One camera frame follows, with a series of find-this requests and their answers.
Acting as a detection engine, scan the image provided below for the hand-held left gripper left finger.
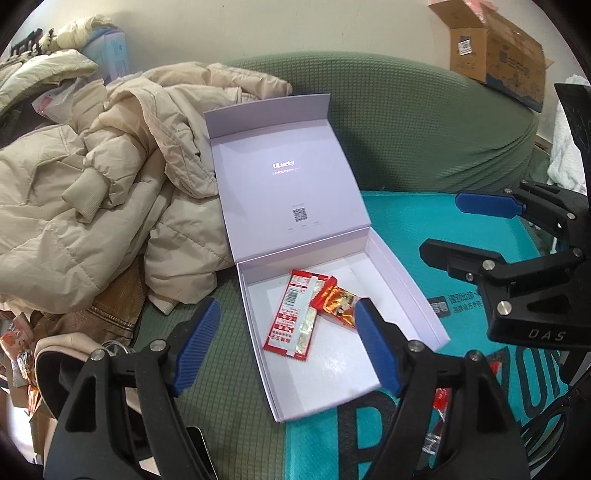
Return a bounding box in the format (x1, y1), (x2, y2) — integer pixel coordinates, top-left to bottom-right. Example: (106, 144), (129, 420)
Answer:
(44, 296), (221, 480)

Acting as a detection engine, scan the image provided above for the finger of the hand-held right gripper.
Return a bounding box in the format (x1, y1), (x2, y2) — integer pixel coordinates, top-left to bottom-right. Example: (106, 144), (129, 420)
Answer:
(419, 237), (585, 287)
(455, 180), (583, 241)

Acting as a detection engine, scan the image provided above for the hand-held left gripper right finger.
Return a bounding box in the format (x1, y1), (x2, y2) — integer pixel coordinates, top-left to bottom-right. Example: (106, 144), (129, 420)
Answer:
(353, 298), (532, 480)

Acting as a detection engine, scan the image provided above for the red gold figure candy packet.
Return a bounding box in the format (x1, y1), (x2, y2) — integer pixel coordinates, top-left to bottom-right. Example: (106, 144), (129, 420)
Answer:
(310, 277), (361, 329)

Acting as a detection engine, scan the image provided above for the red ketchup packet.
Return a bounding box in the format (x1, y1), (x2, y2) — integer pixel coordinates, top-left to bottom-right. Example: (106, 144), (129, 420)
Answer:
(422, 388), (451, 455)

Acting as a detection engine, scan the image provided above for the long red snack packet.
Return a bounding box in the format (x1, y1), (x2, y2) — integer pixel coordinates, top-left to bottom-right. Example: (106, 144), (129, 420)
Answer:
(263, 269), (338, 362)

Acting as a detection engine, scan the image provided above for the lavender gift box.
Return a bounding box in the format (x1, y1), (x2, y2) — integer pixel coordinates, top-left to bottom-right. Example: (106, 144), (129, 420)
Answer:
(204, 92), (451, 423)

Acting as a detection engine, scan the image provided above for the teal printed bag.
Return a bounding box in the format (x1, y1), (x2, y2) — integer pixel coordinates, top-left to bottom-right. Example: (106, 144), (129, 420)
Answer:
(284, 188), (591, 480)

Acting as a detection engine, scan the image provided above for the glass jar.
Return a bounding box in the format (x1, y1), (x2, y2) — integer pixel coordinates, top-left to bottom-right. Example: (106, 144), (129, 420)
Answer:
(99, 340), (137, 358)

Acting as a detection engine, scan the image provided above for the black phone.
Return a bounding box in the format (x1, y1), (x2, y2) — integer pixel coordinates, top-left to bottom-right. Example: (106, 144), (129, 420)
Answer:
(185, 427), (219, 480)

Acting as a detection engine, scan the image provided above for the green sofa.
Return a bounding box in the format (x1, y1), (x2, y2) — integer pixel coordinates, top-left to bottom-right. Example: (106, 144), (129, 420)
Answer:
(124, 51), (550, 480)

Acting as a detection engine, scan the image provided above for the beige cap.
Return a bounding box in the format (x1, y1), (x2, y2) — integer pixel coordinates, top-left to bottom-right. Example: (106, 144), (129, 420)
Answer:
(34, 335), (139, 416)

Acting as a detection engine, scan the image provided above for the cardboard box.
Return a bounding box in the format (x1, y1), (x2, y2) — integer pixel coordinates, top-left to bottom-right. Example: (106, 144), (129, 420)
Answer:
(427, 0), (557, 114)

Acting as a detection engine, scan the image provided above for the orange snack packet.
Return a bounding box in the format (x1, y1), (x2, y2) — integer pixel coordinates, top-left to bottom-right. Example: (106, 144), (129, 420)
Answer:
(11, 351), (40, 388)
(0, 318), (35, 352)

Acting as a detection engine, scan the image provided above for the beige puffer jacket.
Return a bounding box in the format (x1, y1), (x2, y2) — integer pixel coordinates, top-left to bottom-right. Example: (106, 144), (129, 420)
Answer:
(0, 62), (293, 315)

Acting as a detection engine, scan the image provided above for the white plastic bag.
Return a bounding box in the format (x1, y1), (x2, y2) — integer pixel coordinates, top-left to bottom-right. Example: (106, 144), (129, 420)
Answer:
(32, 78), (109, 125)

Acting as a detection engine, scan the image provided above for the light blue carton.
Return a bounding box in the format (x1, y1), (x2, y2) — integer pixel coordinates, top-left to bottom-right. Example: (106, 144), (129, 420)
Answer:
(85, 30), (130, 84)

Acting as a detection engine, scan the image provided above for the cream padded jacket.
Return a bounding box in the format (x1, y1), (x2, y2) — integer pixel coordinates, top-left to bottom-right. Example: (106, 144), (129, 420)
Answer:
(0, 14), (125, 112)

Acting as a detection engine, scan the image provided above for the black white striped cloth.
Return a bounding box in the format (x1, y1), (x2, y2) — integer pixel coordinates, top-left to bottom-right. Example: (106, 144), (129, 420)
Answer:
(9, 27), (58, 58)

